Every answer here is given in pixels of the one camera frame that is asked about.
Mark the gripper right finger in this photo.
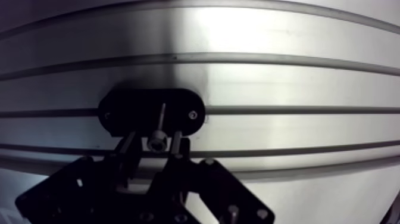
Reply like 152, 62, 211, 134
147, 130, 276, 224

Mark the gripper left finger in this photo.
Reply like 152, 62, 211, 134
15, 131, 148, 224

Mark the steel bolt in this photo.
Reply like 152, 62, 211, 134
147, 103, 168, 153

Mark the black oval holder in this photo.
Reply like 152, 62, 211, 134
98, 88, 207, 138

